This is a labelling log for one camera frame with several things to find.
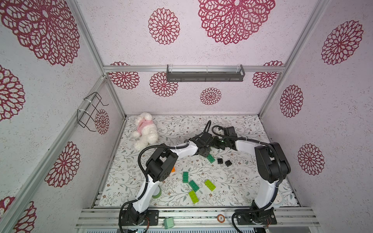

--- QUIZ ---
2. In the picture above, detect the white round clock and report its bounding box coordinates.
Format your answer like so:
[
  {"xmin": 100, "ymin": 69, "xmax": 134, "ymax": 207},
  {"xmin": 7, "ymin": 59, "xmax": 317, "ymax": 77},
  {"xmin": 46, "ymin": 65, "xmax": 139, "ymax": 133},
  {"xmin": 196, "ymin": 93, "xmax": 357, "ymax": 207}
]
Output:
[{"xmin": 272, "ymin": 191, "xmax": 285, "ymax": 209}]

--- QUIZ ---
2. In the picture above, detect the lime lego brick lower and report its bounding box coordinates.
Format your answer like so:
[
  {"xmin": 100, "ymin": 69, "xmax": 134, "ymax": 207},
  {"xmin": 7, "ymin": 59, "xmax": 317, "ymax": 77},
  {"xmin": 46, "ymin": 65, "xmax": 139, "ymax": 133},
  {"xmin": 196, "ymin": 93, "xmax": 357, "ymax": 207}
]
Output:
[{"xmin": 204, "ymin": 180, "xmax": 216, "ymax": 192}]

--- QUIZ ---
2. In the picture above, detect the lime lego brick bottom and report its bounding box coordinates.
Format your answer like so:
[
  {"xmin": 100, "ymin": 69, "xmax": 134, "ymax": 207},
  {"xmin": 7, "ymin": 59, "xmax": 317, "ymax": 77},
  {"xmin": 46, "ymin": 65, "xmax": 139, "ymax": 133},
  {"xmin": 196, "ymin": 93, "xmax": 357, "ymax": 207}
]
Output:
[{"xmin": 188, "ymin": 190, "xmax": 199, "ymax": 204}]

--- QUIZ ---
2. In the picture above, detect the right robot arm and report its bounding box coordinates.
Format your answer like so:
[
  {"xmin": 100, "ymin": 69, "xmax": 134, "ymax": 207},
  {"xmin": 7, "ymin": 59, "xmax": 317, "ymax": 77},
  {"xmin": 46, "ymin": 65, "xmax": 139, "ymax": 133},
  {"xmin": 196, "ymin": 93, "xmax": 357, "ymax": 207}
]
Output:
[{"xmin": 212, "ymin": 125, "xmax": 291, "ymax": 233}]

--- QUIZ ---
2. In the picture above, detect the black wire basket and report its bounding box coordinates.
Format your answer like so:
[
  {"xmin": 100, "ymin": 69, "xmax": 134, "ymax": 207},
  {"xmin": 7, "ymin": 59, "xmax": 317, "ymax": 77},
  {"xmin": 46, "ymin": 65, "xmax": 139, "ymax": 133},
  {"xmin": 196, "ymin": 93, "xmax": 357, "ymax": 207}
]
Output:
[{"xmin": 76, "ymin": 92, "xmax": 108, "ymax": 132}]

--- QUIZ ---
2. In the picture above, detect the green tape roll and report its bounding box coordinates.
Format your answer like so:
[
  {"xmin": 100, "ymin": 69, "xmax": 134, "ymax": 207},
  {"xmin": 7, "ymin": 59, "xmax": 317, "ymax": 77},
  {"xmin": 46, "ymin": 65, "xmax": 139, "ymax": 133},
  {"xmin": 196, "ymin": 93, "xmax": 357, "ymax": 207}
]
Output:
[{"xmin": 152, "ymin": 186, "xmax": 162, "ymax": 199}]

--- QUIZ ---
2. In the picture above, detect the white plush bunny pink shirt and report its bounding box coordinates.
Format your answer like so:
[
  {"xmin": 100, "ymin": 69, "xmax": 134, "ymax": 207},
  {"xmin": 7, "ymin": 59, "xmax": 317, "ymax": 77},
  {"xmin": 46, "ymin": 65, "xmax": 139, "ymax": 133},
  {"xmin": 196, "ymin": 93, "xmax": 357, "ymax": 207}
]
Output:
[{"xmin": 130, "ymin": 112, "xmax": 158, "ymax": 151}]

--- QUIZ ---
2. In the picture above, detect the green connector block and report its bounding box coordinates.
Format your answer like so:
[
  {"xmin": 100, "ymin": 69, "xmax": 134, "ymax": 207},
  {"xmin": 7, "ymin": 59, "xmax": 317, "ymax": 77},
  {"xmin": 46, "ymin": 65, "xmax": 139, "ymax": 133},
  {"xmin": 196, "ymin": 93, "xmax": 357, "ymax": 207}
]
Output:
[{"xmin": 164, "ymin": 217, "xmax": 174, "ymax": 229}]

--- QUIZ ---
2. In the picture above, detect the dark green lego brick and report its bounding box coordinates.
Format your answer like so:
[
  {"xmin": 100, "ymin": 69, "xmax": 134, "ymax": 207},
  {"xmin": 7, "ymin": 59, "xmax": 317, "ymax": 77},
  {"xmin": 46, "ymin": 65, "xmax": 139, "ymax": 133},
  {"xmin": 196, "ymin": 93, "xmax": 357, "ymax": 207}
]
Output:
[
  {"xmin": 182, "ymin": 171, "xmax": 189, "ymax": 183},
  {"xmin": 188, "ymin": 180, "xmax": 200, "ymax": 192},
  {"xmin": 207, "ymin": 154, "xmax": 216, "ymax": 164}
]

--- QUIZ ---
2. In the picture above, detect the lime lego brick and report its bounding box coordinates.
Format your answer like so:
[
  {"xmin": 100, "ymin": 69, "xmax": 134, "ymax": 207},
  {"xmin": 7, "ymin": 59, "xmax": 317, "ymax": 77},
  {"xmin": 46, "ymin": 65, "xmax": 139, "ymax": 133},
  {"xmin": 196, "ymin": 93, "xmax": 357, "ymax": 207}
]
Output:
[
  {"xmin": 204, "ymin": 180, "xmax": 216, "ymax": 192},
  {"xmin": 188, "ymin": 190, "xmax": 199, "ymax": 204}
]

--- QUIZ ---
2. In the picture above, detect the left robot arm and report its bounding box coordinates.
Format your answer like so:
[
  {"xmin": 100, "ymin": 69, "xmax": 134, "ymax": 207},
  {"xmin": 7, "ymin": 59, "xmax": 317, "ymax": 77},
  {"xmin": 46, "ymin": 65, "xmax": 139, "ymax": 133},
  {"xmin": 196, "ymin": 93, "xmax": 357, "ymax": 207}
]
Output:
[{"xmin": 118, "ymin": 120, "xmax": 213, "ymax": 233}]

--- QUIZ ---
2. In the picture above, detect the black small lego near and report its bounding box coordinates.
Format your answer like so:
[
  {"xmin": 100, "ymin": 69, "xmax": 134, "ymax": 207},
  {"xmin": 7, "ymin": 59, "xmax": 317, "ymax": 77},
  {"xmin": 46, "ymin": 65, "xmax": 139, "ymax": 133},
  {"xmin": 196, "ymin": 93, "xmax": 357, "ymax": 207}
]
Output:
[{"xmin": 224, "ymin": 160, "xmax": 232, "ymax": 167}]

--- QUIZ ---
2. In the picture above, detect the round orange sticker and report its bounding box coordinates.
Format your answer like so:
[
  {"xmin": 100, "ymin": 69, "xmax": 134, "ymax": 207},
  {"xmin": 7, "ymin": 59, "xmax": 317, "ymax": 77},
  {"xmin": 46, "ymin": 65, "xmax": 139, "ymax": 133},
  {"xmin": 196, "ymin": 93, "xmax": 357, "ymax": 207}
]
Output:
[{"xmin": 217, "ymin": 214, "xmax": 225, "ymax": 223}]

